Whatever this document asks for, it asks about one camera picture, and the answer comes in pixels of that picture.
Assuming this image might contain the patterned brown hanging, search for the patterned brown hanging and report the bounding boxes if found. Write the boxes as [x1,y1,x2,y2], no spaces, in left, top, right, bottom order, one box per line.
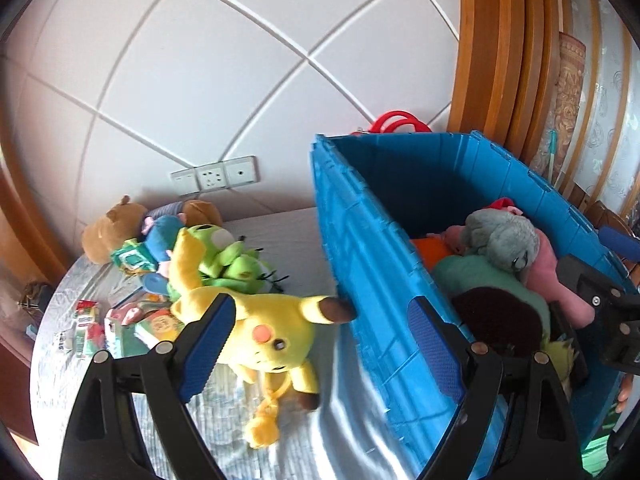
[529,31,587,173]

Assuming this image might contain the orange plush toy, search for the orange plush toy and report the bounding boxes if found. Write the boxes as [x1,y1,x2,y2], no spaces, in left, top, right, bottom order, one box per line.
[410,235,455,269]

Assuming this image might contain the red and green box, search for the red and green box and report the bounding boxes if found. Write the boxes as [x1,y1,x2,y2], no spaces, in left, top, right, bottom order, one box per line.
[74,300,107,359]

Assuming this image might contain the red bag handles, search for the red bag handles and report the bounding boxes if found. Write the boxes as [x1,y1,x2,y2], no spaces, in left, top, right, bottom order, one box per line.
[369,111,434,135]

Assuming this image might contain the green frog plush toy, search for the green frog plush toy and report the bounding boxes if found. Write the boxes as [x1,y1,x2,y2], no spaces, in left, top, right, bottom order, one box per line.
[172,224,288,295]

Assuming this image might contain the white wall socket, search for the white wall socket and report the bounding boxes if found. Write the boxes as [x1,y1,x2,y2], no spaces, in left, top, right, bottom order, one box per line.
[195,162,230,191]
[225,156,261,186]

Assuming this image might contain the yellow and green box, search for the yellow and green box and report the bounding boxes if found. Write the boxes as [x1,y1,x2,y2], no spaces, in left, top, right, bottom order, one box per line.
[134,307,187,352]

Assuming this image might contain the brown bear plush toy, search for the brown bear plush toy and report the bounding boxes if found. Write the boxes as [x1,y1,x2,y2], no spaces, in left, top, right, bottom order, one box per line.
[81,195,224,265]

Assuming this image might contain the small yellow plush toy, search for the small yellow plush toy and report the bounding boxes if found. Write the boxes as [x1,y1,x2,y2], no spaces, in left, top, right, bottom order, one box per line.
[540,336,577,387]

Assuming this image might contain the dark small object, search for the dark small object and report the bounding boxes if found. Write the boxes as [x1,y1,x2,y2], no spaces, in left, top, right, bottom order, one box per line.
[20,284,52,312]

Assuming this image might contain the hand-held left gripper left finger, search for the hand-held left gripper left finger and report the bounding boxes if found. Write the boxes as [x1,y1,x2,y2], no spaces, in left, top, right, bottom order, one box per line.
[57,292,237,480]

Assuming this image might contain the wooden door frame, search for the wooden door frame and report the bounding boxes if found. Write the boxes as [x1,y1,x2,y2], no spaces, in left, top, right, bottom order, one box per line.
[445,0,566,162]

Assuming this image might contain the white wall switch panel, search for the white wall switch panel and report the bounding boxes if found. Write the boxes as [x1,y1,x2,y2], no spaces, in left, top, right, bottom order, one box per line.
[170,168,200,196]

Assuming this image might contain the pink box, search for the pink box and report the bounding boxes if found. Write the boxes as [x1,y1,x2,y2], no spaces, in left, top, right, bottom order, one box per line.
[105,305,144,357]

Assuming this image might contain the person's right hand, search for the person's right hand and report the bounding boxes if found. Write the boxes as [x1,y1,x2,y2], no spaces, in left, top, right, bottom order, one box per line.
[616,372,639,414]

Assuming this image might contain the red plush toy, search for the red plush toy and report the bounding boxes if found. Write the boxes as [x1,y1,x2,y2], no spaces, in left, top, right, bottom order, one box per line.
[481,197,524,217]

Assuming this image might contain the blue and pink plush toy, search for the blue and pink plush toy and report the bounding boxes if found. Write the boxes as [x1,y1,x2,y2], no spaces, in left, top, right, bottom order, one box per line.
[141,213,189,297]

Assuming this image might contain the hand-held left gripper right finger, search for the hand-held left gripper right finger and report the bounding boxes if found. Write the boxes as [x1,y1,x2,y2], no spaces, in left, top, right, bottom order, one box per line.
[406,296,585,480]

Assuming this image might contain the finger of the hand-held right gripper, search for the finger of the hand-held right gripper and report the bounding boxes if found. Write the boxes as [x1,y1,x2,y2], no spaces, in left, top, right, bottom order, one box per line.
[597,225,640,266]
[556,254,640,376]

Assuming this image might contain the dark brown plush toy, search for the dark brown plush toy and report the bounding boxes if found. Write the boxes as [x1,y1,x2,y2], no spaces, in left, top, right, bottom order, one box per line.
[452,286,544,357]

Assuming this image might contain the blue plastic crate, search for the blue plastic crate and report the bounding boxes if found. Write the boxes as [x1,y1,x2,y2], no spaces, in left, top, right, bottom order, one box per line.
[309,131,640,480]

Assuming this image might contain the teal stick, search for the teal stick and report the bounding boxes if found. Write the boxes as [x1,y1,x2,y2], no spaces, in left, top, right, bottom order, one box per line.
[547,130,559,184]

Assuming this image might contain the grey plush toy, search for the grey plush toy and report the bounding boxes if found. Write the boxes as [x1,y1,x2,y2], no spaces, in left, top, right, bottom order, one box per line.
[465,207,542,274]

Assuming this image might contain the green snack packet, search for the green snack packet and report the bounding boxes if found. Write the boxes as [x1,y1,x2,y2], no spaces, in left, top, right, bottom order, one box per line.
[110,240,152,274]

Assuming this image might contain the curved wooden furniture edge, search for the curved wooden furniture edge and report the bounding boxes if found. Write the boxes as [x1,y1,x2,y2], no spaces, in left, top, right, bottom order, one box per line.
[0,147,72,283]

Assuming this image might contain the pale green plush toy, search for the pale green plush toy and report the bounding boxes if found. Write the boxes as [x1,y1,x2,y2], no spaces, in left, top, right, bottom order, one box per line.
[430,254,552,332]

